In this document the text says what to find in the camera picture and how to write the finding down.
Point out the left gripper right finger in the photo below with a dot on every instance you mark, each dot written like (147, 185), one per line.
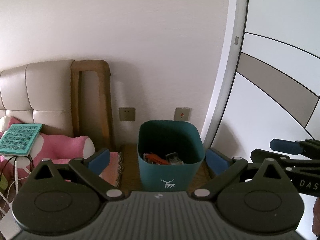
(226, 170)

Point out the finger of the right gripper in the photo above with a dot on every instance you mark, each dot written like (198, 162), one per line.
(284, 146)

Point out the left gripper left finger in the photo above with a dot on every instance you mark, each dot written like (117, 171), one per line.
(88, 171)

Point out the silver snack wrapper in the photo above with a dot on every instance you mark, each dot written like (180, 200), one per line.
(173, 159)

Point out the teal deer trash bin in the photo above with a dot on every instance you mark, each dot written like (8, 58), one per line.
(162, 137)

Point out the floral bed cover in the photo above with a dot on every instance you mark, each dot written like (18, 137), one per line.
(113, 172)

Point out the pink plush toy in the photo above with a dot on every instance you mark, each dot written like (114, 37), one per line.
(57, 147)

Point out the dark wooden nightstand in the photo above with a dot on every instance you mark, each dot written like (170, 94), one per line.
(130, 178)

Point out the white wardrobe door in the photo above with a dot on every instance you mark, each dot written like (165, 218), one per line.
(267, 85)

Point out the teal number board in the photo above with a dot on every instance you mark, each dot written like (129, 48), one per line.
(19, 139)

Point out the green long pillow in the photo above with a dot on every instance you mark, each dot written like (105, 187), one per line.
(3, 183)

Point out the beige padded headboard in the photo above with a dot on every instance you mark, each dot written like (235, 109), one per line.
(39, 93)

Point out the white wifi router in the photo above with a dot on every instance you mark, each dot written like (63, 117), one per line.
(9, 227)

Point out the beige wall socket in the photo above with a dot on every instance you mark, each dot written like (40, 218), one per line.
(127, 114)

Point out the wall switch red light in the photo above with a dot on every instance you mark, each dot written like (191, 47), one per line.
(182, 114)

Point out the brown wooden frame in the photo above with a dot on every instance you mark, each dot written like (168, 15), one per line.
(91, 101)

